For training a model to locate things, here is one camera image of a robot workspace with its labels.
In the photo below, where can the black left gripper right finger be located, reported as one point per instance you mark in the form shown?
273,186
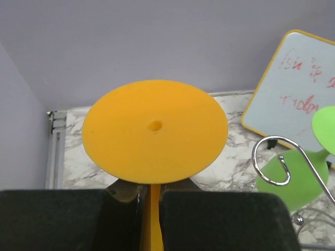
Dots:
193,219

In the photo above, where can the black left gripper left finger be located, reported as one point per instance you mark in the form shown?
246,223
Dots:
60,219

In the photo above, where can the orange wine glass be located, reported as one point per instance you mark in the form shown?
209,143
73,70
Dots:
154,132

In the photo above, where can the green wine glass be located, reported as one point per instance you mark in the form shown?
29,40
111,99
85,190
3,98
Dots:
299,176

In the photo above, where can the chrome wine glass rack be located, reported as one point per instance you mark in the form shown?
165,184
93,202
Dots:
305,215

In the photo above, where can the yellow framed whiteboard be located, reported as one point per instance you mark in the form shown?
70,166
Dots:
298,81

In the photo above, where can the aluminium table edge rail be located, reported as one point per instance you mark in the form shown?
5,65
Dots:
56,148

